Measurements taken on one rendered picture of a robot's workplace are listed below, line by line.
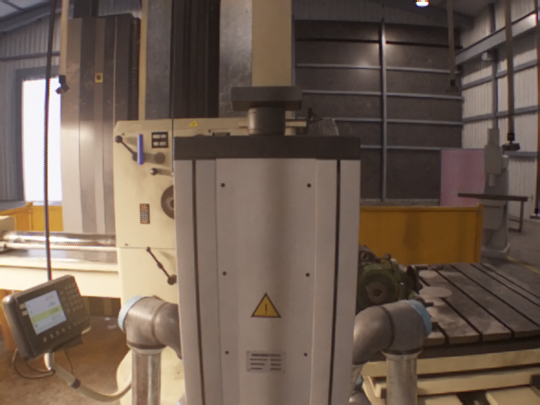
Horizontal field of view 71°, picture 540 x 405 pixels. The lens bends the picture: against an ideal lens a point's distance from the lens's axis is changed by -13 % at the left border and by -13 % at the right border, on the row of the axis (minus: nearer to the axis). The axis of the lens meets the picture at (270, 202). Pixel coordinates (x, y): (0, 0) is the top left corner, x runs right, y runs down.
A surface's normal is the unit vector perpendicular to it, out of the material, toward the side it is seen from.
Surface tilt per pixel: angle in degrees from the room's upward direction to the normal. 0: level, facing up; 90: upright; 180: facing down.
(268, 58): 90
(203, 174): 90
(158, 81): 90
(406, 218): 90
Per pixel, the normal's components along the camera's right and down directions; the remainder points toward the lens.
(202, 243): -0.05, 0.11
